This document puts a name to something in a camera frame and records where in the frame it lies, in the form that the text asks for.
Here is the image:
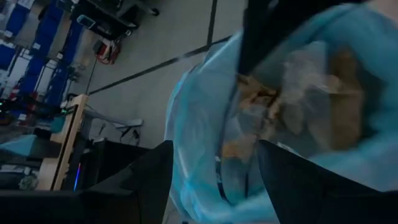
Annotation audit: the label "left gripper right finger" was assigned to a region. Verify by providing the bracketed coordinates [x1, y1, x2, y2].
[257, 139, 384, 224]

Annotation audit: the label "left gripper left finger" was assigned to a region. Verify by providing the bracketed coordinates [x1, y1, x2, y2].
[90, 139, 174, 224]

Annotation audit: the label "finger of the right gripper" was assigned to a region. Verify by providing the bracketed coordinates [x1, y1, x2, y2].
[238, 0, 368, 75]

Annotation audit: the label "dried brown leaves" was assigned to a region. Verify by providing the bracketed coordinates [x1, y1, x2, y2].
[222, 74, 280, 159]

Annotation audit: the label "blue trash bag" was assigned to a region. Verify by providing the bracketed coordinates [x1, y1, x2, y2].
[164, 0, 398, 224]

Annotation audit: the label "black computer tower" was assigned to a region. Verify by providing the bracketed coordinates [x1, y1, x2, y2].
[77, 139, 150, 190]

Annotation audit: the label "grey metal stand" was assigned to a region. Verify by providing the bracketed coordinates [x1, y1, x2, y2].
[83, 108, 144, 147]

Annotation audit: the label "background wooden workbench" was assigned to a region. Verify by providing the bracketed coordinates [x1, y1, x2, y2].
[37, 94, 90, 191]

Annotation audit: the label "black wheeled cart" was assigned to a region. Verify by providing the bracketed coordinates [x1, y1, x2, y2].
[70, 0, 160, 37]

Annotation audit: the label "blue storage racks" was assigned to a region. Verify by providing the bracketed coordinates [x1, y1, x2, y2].
[0, 0, 85, 105]

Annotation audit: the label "red cable coil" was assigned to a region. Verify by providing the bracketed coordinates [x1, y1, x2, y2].
[92, 39, 121, 65]

